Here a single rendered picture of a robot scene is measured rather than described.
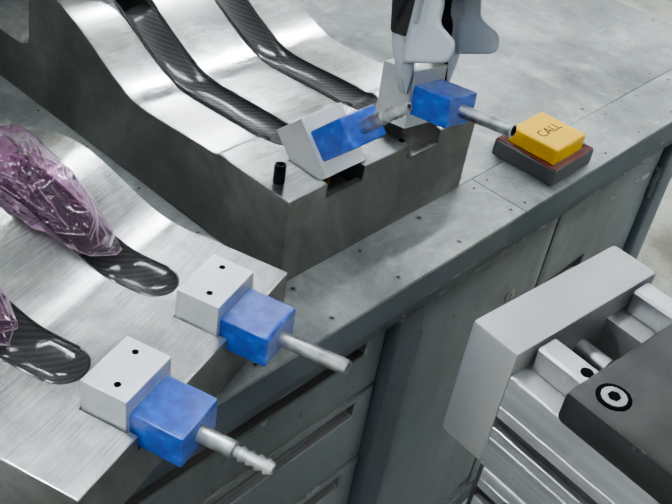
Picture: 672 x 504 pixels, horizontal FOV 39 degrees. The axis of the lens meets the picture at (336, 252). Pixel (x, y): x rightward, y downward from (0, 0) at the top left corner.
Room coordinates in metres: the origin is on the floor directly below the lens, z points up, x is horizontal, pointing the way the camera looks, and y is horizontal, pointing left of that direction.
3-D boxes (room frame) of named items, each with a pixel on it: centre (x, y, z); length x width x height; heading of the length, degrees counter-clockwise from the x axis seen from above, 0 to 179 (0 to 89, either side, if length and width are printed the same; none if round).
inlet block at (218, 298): (0.51, 0.04, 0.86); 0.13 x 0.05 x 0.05; 70
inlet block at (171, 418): (0.41, 0.08, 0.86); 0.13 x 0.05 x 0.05; 70
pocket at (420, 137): (0.78, -0.05, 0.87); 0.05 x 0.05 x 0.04; 52
